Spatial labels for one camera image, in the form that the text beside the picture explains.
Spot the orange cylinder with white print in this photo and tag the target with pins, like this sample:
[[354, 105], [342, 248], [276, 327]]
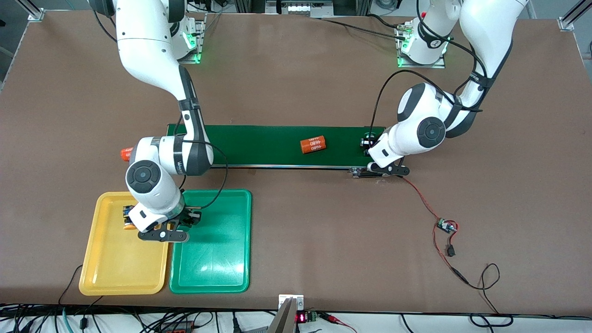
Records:
[[313, 144], [126, 154]]

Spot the yellow mushroom push button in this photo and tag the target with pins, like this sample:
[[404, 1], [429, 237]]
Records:
[[128, 213]]

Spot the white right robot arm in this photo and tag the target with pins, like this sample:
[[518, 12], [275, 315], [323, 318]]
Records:
[[148, 46]]

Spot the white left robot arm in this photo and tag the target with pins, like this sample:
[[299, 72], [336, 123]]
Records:
[[425, 132]]

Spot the green plastic tray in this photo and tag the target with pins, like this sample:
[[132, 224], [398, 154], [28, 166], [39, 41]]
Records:
[[210, 259]]

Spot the yellow plastic tray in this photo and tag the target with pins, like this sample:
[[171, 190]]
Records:
[[120, 263]]

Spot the green conveyor belt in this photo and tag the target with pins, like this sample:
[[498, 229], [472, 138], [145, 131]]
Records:
[[259, 145]]

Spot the small green circuit board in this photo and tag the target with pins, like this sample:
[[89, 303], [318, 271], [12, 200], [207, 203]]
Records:
[[446, 226]]

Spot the small black plug connector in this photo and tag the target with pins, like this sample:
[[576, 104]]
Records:
[[450, 251]]

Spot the grey metal pole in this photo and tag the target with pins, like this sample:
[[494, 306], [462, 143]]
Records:
[[282, 321]]

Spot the red digit display module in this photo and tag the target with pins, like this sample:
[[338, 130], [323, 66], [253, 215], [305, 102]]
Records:
[[301, 317]]

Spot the silver lit control device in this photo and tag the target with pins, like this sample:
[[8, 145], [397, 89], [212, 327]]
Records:
[[298, 8]]

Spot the red clip lead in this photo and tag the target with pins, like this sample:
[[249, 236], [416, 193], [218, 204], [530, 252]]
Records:
[[330, 318]]

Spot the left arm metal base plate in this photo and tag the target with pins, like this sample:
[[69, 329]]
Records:
[[439, 65]]

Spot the silver metal bracket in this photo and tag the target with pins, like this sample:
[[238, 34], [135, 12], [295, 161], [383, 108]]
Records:
[[299, 301]]

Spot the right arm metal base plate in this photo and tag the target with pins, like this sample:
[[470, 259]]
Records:
[[200, 46]]

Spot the aluminium frame profile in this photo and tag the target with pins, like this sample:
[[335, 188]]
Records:
[[568, 22], [34, 14]]

